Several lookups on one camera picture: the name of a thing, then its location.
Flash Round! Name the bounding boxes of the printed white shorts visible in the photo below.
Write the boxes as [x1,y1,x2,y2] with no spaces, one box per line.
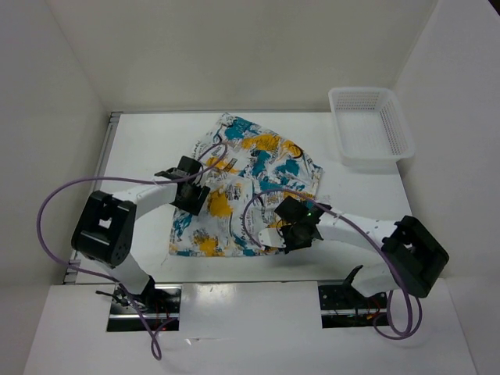
[169,113,323,257]

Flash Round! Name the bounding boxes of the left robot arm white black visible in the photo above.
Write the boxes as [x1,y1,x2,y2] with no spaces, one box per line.
[71,156,210,313]

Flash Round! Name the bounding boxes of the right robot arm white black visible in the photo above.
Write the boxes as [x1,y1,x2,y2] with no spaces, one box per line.
[268,197,449,307]

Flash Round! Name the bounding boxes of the white plastic basket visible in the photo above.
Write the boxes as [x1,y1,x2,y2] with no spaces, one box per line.
[328,87,416,169]

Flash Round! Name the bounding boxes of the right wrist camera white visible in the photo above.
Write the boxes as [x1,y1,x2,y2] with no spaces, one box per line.
[258,227,286,248]

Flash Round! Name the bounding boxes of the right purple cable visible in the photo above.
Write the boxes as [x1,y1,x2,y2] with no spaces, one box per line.
[242,187,423,340]

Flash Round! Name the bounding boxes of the purple cable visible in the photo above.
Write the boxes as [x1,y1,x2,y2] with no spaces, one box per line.
[242,187,423,340]
[36,141,230,361]

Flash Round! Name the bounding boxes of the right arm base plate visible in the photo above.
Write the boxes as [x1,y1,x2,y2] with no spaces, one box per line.
[317,280,388,329]

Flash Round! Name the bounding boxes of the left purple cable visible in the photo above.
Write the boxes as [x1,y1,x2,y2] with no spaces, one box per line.
[36,141,230,361]

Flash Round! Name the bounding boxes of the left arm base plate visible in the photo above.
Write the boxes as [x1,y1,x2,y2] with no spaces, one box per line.
[97,284,182,333]

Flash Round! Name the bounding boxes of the aluminium table edge rail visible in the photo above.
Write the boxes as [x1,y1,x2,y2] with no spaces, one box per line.
[63,111,123,284]

